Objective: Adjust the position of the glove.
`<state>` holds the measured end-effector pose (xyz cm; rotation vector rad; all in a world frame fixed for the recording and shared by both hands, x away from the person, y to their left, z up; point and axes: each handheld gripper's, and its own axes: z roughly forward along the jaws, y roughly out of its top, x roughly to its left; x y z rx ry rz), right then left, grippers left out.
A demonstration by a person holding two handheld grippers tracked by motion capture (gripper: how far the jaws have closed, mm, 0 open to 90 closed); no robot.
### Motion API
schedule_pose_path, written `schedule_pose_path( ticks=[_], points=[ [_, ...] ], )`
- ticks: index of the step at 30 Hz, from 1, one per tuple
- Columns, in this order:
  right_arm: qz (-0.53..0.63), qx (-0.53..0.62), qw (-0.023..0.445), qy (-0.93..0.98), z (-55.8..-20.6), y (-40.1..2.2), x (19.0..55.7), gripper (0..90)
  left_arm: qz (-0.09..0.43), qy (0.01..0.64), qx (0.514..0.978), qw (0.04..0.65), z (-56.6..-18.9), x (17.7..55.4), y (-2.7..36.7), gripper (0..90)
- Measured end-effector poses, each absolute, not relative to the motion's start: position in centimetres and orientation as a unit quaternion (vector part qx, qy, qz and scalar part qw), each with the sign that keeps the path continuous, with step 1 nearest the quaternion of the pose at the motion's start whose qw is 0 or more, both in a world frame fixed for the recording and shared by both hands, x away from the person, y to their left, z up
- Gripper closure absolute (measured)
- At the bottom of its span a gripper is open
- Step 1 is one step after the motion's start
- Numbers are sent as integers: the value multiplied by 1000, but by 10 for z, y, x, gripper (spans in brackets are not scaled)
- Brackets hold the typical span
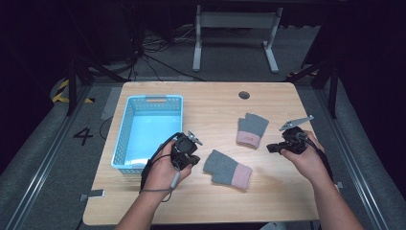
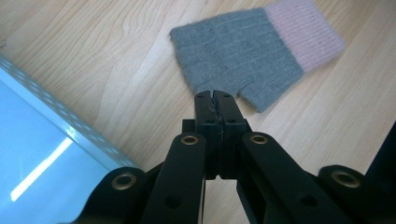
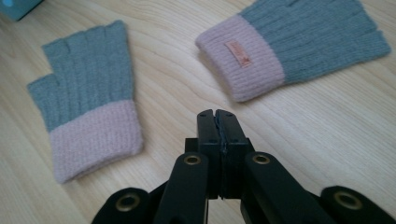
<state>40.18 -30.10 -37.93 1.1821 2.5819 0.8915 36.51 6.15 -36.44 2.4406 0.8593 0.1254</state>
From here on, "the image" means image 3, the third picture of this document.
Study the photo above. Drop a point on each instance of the grey pink glove with label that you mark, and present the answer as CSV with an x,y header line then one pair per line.
x,y
280,46

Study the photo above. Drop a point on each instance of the grey pink fingerless glove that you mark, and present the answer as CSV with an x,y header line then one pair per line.
x,y
90,102

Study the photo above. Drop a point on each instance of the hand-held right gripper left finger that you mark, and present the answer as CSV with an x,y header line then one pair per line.
x,y
209,133

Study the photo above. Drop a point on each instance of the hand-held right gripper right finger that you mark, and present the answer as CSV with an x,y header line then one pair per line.
x,y
234,137

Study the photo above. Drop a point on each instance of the blue box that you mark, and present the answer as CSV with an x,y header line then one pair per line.
x,y
17,7

